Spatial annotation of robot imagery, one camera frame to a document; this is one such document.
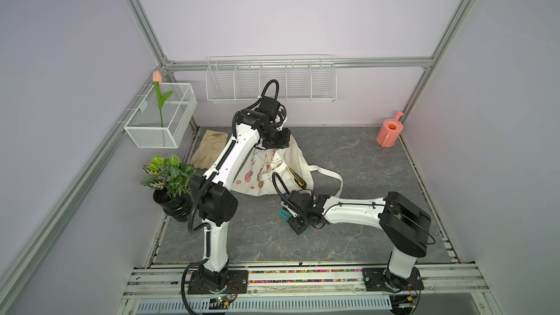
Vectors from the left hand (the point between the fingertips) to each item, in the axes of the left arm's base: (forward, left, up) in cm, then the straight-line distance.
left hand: (290, 145), depth 82 cm
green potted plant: (-10, +43, -2) cm, 44 cm away
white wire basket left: (+8, +54, +6) cm, 55 cm away
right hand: (-20, 0, -23) cm, 31 cm away
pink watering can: (+16, -50, -14) cm, 55 cm away
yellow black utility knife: (-2, -3, -22) cm, 22 cm away
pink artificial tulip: (+21, +50, +9) cm, 54 cm away
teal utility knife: (-17, +4, -23) cm, 29 cm away
